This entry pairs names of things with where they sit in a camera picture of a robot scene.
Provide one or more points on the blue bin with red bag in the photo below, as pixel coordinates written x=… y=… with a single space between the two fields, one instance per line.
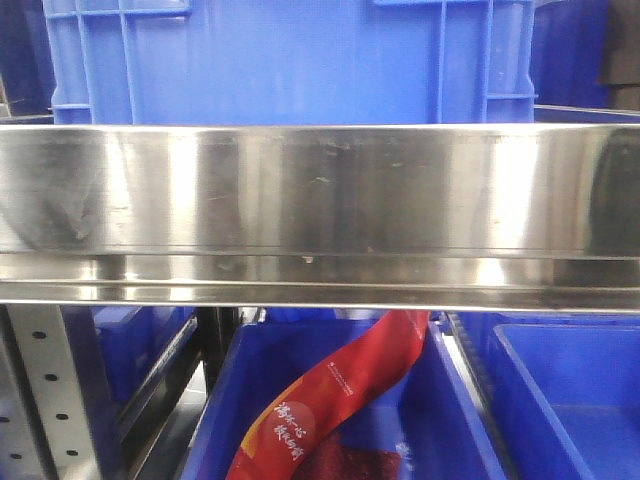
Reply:
x=425 y=427

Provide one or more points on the blue bin lower left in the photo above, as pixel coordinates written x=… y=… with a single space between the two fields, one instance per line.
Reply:
x=131 y=339

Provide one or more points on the blue bin lower right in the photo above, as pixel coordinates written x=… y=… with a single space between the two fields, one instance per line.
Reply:
x=563 y=390

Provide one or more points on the red printed bag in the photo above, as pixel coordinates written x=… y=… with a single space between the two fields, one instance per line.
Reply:
x=291 y=427

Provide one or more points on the large blue crate on shelf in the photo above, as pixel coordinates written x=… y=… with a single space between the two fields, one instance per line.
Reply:
x=290 y=62

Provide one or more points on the perforated grey shelf upright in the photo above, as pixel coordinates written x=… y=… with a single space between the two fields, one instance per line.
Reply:
x=44 y=427

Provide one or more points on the stainless steel shelf rail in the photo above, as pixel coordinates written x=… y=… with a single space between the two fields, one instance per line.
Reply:
x=464 y=217

